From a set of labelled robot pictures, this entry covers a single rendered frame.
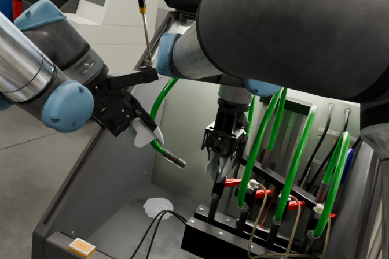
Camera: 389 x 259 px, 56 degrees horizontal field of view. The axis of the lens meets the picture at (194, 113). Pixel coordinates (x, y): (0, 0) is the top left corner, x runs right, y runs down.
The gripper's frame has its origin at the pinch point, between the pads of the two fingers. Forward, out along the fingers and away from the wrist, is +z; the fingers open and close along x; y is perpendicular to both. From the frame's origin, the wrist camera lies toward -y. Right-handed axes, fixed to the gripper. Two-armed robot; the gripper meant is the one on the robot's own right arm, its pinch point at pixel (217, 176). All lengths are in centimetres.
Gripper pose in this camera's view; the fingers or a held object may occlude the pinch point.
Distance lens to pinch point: 89.1
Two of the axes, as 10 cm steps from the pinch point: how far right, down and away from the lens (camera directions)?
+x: 9.1, 3.0, -3.0
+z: -1.9, 9.2, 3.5
